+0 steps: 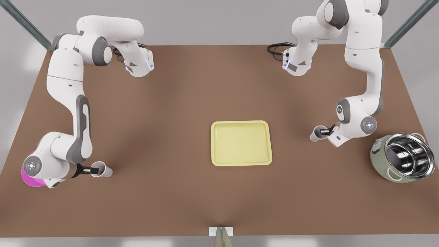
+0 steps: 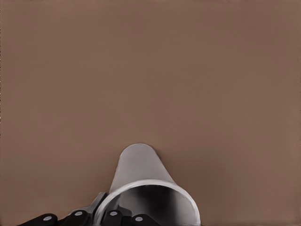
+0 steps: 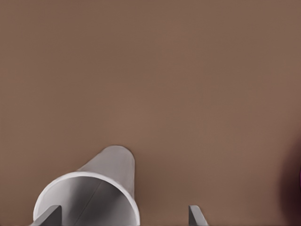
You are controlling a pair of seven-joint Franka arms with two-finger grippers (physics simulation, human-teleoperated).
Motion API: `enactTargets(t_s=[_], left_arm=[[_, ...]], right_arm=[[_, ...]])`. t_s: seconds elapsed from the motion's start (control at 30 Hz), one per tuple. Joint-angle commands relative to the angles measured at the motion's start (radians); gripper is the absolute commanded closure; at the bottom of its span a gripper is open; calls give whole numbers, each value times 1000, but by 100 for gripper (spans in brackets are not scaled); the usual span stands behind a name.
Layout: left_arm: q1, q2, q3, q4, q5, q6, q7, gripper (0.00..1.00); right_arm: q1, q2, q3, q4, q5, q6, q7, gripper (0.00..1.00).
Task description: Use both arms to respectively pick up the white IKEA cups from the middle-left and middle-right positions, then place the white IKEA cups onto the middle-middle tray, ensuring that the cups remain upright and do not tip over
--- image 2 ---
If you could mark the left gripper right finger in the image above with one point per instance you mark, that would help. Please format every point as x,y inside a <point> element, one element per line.
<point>122,220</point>

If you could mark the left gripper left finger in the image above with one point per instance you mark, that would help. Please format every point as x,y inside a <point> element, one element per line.
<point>81,217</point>

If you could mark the white IKEA cup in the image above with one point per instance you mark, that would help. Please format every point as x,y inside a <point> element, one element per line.
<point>141,164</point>

